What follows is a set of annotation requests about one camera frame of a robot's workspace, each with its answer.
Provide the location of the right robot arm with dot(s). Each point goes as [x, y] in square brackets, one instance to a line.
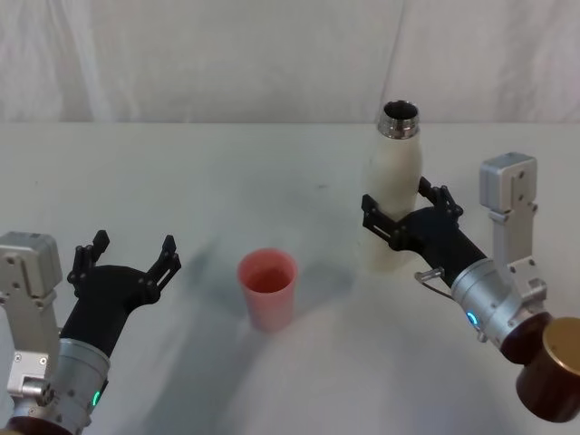
[485, 294]

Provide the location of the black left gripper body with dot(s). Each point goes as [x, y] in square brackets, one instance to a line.
[109, 294]

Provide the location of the pink cup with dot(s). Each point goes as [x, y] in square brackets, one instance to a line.
[268, 303]

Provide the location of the cream vacuum bottle steel neck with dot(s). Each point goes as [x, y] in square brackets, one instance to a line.
[394, 167]

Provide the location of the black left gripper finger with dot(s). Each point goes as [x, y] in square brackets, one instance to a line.
[84, 260]
[165, 267]

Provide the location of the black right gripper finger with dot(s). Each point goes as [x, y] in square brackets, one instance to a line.
[444, 199]
[385, 226]

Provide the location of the white wrinkled curtain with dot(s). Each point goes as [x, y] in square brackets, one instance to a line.
[204, 59]

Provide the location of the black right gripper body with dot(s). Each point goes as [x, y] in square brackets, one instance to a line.
[439, 235]

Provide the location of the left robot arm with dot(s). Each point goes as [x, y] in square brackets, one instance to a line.
[31, 317]

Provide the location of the white table cloth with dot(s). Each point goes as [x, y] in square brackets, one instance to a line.
[181, 181]

